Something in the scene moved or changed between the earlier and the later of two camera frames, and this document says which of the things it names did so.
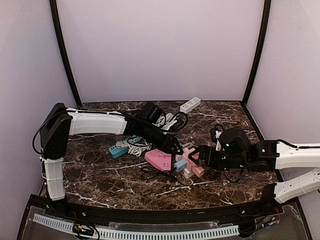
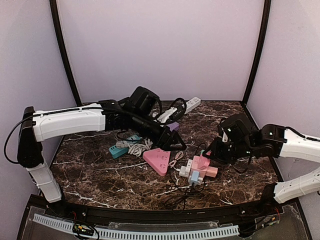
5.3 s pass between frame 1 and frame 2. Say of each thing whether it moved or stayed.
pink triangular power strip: stayed
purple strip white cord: stayed
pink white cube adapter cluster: moved
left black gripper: stayed
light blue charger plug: moved
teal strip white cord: stayed
